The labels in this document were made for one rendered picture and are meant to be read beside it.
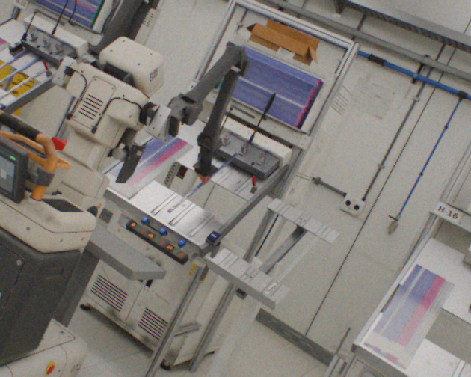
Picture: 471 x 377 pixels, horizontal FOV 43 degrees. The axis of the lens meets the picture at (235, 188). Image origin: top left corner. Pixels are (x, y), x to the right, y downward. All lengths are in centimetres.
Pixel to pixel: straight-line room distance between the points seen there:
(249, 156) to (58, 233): 141
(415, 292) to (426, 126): 199
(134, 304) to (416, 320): 143
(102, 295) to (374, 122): 232
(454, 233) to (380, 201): 146
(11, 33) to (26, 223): 239
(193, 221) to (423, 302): 107
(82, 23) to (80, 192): 178
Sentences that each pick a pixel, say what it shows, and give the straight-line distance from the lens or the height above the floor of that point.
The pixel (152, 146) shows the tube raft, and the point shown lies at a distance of 318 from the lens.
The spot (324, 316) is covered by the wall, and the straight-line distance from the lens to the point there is 455.
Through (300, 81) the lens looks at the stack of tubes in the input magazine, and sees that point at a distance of 311.
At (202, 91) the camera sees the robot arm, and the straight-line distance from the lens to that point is 234.
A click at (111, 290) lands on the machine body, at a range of 333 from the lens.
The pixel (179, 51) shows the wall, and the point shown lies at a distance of 525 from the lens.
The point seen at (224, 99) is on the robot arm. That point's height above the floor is 135.
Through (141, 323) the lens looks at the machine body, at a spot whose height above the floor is 14.
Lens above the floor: 131
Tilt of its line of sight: 6 degrees down
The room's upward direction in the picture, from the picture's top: 26 degrees clockwise
